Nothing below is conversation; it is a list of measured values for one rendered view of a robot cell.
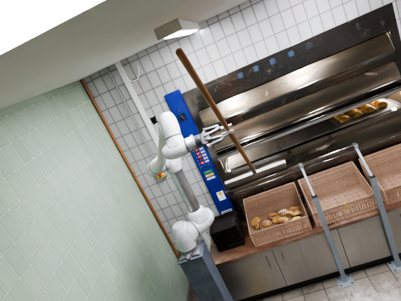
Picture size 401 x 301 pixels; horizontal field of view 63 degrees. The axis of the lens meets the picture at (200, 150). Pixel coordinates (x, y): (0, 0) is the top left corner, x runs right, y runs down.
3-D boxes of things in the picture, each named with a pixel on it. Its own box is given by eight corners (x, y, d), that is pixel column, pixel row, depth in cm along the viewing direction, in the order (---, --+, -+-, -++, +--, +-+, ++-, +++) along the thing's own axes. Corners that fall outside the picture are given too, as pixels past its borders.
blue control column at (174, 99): (237, 190, 554) (184, 71, 491) (246, 187, 551) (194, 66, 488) (246, 269, 374) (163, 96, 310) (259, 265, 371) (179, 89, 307)
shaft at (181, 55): (182, 51, 120) (181, 45, 121) (175, 55, 121) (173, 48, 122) (255, 170, 275) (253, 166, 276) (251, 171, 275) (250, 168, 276)
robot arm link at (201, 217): (191, 233, 280) (209, 218, 291) (201, 239, 267) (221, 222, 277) (151, 156, 256) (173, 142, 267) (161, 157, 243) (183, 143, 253)
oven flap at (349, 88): (216, 151, 329) (208, 133, 329) (401, 79, 295) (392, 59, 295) (215, 152, 324) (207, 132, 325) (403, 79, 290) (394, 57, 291)
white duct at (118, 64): (212, 255, 373) (114, 63, 305) (216, 254, 372) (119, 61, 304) (212, 256, 372) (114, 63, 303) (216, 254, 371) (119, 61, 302)
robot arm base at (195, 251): (179, 265, 260) (176, 259, 259) (182, 247, 281) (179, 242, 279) (200, 258, 257) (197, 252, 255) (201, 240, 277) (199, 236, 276)
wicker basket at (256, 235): (251, 219, 353) (241, 198, 345) (302, 203, 341) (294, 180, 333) (254, 248, 308) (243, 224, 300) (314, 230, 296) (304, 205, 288)
